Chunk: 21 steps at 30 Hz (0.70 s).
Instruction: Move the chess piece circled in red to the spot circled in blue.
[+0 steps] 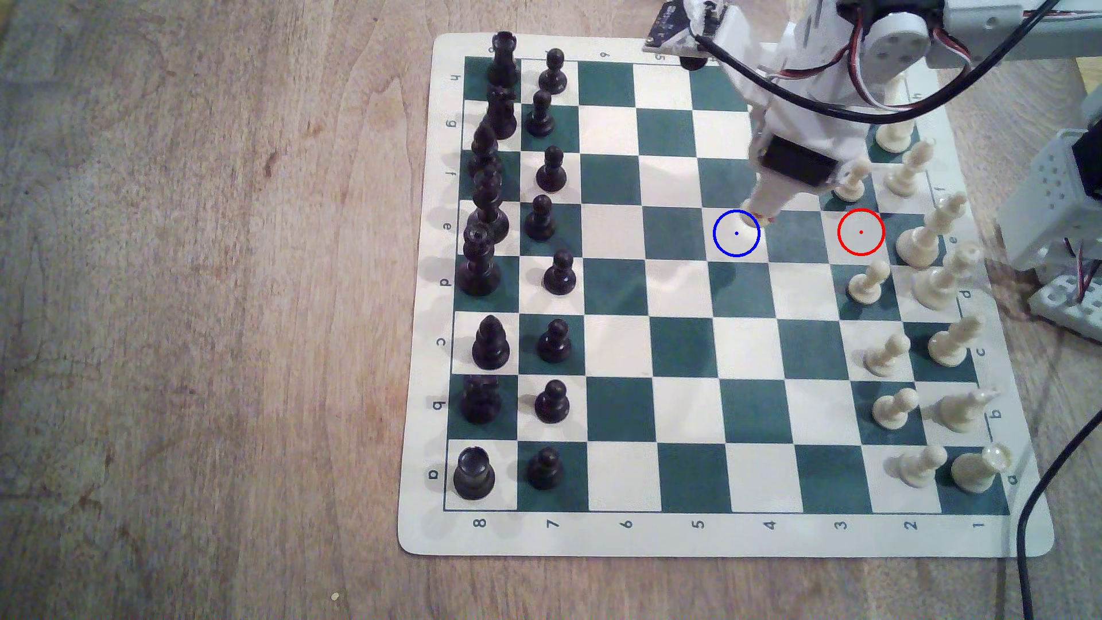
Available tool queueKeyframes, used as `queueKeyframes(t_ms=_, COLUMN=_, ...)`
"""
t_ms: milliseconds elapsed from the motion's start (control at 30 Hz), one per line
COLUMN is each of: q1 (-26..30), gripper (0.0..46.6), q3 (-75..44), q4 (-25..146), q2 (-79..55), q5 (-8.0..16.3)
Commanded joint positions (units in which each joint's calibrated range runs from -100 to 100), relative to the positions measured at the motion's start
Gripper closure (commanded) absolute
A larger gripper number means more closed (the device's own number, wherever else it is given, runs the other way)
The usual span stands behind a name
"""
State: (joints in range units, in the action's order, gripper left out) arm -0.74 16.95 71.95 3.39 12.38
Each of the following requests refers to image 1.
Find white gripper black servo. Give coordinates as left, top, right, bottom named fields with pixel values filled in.
left=710, top=4, right=881, bottom=222

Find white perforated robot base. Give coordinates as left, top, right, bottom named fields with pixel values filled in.
left=997, top=129, right=1102, bottom=275

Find white bishop chess piece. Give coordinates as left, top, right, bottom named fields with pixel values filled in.
left=885, top=139, right=936, bottom=197
left=927, top=313, right=987, bottom=368

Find white knight chess piece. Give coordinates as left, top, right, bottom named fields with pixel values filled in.
left=937, top=387, right=1004, bottom=433
left=875, top=116, right=916, bottom=154

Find white king chess piece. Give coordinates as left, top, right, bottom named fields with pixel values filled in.
left=895, top=193, right=968, bottom=266

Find white queen chess piece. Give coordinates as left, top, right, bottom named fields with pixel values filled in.
left=913, top=243, right=983, bottom=311

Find black pawn chess piece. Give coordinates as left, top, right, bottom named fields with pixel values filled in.
left=526, top=90, right=556, bottom=138
left=525, top=195, right=556, bottom=241
left=534, top=379, right=570, bottom=425
left=527, top=447, right=564, bottom=491
left=537, top=319, right=573, bottom=363
left=536, top=146, right=568, bottom=193
left=538, top=48, right=568, bottom=95
left=543, top=250, right=577, bottom=296

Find green and white chess mat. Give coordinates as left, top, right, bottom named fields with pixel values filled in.
left=398, top=33, right=1056, bottom=559

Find black knight chess piece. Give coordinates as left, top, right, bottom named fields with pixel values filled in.
left=484, top=86, right=518, bottom=141
left=460, top=375, right=502, bottom=425

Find black king chess piece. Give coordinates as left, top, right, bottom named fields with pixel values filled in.
left=470, top=165, right=510, bottom=244

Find black bishop chess piece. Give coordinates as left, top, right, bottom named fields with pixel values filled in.
left=472, top=315, right=511, bottom=371
left=469, top=123, right=502, bottom=173

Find black rook chess piece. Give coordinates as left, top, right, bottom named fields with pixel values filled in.
left=453, top=446, right=496, bottom=501
left=487, top=31, right=520, bottom=87

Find black queen chess piece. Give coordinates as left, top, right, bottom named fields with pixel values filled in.
left=456, top=219, right=501, bottom=297

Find white breadboard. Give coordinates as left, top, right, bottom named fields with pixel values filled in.
left=1029, top=271, right=1102, bottom=343

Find red white black servo wires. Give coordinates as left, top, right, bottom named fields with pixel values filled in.
left=848, top=9, right=914, bottom=111

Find red black jumper wires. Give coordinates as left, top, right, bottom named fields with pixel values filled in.
left=1066, top=239, right=1102, bottom=304

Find black cable on table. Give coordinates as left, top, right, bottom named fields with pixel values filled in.
left=1016, top=412, right=1102, bottom=620

